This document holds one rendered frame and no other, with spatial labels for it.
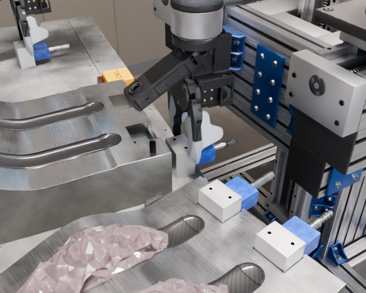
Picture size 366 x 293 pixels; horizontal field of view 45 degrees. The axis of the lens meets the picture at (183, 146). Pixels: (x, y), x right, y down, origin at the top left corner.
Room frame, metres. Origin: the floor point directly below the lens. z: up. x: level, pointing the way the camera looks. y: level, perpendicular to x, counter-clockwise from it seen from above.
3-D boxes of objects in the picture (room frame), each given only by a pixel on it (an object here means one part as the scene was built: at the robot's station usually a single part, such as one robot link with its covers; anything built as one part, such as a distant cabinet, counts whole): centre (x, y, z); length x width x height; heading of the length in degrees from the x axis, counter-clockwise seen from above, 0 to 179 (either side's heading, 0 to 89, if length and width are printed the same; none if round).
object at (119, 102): (0.70, 0.11, 0.87); 0.05 x 0.05 x 0.04; 23
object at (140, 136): (0.60, 0.06, 0.87); 0.05 x 0.05 x 0.04; 23
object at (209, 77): (0.63, -0.03, 0.99); 0.09 x 0.08 x 0.12; 114
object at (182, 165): (0.63, -0.04, 0.83); 0.13 x 0.05 x 0.05; 114
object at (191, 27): (0.63, -0.02, 1.07); 0.08 x 0.08 x 0.05
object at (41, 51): (1.06, 0.35, 0.83); 0.13 x 0.05 x 0.05; 117
